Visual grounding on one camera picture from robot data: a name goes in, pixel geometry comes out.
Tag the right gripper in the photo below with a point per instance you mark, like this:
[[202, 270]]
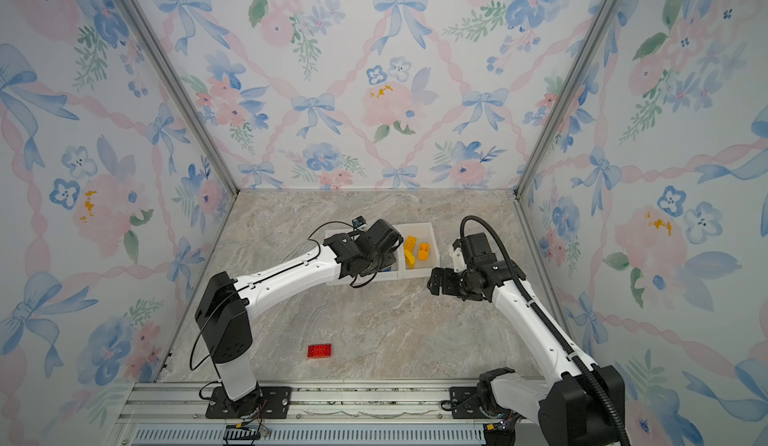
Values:
[[448, 287]]

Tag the long yellow lego brick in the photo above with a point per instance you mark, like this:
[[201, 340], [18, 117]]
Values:
[[410, 243]]

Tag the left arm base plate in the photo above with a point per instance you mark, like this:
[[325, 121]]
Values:
[[270, 402]]

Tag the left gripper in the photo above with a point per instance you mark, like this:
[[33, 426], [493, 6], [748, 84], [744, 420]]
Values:
[[390, 260]]

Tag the red lego brick front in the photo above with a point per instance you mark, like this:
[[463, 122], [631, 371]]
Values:
[[318, 351]]

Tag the white three-compartment bin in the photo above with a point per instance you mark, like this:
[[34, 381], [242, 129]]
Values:
[[422, 231]]

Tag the yellow curved lego piece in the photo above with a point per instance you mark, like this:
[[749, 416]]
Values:
[[409, 259]]

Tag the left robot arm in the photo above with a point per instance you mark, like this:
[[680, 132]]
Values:
[[229, 305]]

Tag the aluminium mounting rail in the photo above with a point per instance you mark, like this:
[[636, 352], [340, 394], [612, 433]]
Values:
[[320, 413]]

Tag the yellow printed lego piece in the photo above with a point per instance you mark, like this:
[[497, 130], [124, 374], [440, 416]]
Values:
[[423, 251]]

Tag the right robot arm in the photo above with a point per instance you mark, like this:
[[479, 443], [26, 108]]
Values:
[[576, 402]]

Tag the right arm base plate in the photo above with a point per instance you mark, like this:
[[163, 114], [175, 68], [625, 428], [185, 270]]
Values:
[[465, 402]]

